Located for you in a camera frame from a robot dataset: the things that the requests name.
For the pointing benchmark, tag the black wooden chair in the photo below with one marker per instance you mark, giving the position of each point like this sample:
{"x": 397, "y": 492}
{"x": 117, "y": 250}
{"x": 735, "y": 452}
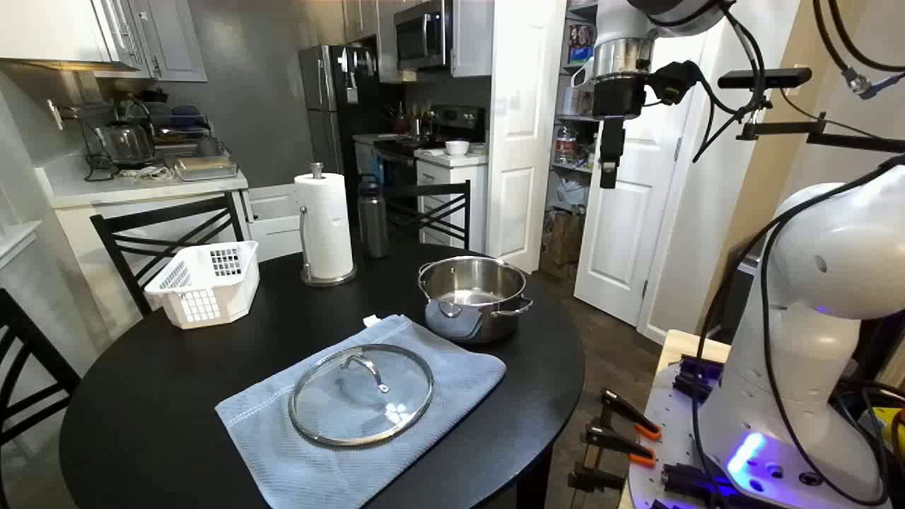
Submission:
{"x": 171, "y": 211}
{"x": 443, "y": 188}
{"x": 43, "y": 345}

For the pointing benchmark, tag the white paper towel roll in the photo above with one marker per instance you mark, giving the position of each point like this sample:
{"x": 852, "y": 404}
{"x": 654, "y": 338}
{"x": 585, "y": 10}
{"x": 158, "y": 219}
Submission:
{"x": 326, "y": 226}

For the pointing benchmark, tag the white bowl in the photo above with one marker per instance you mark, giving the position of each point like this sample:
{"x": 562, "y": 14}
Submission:
{"x": 458, "y": 147}

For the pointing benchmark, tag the pantry shelves with goods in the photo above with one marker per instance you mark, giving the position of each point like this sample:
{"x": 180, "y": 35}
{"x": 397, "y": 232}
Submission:
{"x": 571, "y": 151}

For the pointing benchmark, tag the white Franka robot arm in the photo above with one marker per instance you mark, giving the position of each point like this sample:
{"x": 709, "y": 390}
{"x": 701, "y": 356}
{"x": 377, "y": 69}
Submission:
{"x": 831, "y": 245}

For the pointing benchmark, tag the stainless steel pot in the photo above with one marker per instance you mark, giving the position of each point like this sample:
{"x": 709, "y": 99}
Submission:
{"x": 470, "y": 327}

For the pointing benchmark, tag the white upper cabinets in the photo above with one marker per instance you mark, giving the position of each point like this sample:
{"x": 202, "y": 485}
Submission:
{"x": 87, "y": 28}

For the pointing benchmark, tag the white plastic basket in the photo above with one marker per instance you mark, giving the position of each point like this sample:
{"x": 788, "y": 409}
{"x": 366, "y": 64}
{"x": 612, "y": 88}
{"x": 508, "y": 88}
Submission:
{"x": 202, "y": 303}

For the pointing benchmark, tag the black stereo camera bar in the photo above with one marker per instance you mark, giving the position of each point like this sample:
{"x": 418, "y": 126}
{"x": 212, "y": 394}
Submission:
{"x": 766, "y": 78}

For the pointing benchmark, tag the dark refrigerator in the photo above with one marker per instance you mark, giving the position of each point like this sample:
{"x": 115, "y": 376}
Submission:
{"x": 326, "y": 102}

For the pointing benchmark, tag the white pantry door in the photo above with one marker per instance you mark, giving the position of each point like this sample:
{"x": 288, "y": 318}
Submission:
{"x": 524, "y": 141}

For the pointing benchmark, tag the white base cabinet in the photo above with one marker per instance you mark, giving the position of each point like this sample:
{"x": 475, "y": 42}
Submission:
{"x": 448, "y": 202}

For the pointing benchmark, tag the light blue towel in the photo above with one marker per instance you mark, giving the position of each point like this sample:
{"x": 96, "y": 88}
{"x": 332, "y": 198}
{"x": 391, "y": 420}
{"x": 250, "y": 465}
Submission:
{"x": 458, "y": 369}

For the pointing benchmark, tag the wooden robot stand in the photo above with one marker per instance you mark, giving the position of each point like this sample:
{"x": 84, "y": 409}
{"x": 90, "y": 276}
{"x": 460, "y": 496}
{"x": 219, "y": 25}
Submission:
{"x": 681, "y": 345}

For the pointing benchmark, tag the white panel door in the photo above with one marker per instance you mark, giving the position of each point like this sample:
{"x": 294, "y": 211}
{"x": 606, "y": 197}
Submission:
{"x": 623, "y": 235}

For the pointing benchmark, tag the white kitchen counter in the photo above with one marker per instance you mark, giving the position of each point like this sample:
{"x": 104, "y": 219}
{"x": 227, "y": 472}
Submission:
{"x": 104, "y": 194}

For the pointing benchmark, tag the grey water bottle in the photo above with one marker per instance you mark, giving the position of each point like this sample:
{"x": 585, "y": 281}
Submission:
{"x": 376, "y": 226}

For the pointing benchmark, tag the clear glass pot lid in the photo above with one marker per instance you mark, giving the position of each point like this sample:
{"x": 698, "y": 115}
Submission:
{"x": 330, "y": 411}

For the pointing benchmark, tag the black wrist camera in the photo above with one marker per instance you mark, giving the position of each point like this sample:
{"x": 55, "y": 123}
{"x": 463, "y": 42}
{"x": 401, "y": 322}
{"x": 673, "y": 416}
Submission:
{"x": 674, "y": 82}

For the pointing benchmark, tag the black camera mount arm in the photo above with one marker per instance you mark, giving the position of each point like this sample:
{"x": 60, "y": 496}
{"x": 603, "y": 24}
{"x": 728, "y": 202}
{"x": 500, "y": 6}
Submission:
{"x": 831, "y": 140}

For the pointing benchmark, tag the black orange clamp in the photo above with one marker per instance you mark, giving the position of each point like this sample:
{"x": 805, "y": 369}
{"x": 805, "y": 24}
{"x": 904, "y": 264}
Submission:
{"x": 626, "y": 411}
{"x": 617, "y": 441}
{"x": 596, "y": 478}

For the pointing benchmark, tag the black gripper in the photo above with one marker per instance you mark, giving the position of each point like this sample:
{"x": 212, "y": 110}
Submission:
{"x": 617, "y": 93}

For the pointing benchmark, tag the black coffee maker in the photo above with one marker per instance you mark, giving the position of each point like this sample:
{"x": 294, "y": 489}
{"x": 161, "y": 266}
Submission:
{"x": 117, "y": 141}

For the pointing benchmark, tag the steel microwave oven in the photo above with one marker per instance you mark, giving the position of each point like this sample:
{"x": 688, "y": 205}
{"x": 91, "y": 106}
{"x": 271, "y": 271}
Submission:
{"x": 424, "y": 35}

